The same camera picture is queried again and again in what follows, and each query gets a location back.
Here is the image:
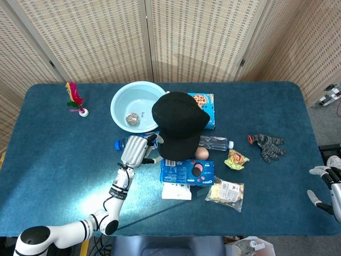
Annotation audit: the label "blue chip cookie box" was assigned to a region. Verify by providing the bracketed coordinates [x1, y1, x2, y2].
[187, 92, 215, 131]

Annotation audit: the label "clear plastic water bottle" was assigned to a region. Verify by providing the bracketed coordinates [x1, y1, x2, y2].
[198, 135, 235, 150]

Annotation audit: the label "brown egg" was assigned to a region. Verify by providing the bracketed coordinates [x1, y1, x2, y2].
[194, 147, 209, 161]

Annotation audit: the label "colourful feather shuttlecock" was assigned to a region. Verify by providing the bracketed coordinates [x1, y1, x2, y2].
[65, 82, 90, 118]

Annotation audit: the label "black box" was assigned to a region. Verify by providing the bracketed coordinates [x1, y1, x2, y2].
[319, 143, 341, 166]

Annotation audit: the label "blue Oreo cookie box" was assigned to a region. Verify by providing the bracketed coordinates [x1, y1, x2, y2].
[160, 158, 215, 187]

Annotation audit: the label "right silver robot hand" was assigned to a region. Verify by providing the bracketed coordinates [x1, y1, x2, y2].
[306, 156, 341, 223]

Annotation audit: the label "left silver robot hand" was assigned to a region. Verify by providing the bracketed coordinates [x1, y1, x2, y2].
[120, 134, 165, 169]

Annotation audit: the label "metal scouring ball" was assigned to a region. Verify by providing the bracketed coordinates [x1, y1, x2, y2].
[125, 113, 140, 126]

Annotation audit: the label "clear bag with bottle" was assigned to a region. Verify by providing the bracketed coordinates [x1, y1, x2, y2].
[226, 236, 277, 256]

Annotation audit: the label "grey knitted work glove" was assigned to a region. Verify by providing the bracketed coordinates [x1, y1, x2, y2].
[248, 133, 287, 163]

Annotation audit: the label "black floor cables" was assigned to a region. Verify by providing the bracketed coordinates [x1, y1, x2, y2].
[87, 236, 112, 256]

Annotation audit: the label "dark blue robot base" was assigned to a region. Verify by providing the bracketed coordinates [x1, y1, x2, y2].
[110, 236, 227, 256]

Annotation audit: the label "black baseball cap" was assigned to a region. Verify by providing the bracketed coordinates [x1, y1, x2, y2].
[151, 91, 210, 160]

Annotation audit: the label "blue labelled drink bottle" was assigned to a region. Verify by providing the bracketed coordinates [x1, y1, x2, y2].
[114, 131, 162, 150]

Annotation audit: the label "bread in clear bag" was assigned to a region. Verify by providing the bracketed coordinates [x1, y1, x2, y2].
[205, 175, 245, 213]

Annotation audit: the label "blue table cloth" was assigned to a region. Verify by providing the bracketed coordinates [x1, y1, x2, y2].
[0, 81, 341, 238]

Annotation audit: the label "white snack packet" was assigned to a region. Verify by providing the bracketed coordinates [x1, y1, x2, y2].
[161, 182, 192, 201]

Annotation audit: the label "white power strip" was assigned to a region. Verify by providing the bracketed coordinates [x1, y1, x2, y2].
[311, 84, 341, 107]

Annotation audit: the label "woven folding screen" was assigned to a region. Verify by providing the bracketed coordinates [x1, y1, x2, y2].
[0, 0, 341, 151]

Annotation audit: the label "light blue plastic basin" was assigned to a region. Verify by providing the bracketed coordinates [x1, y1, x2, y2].
[110, 81, 167, 133]

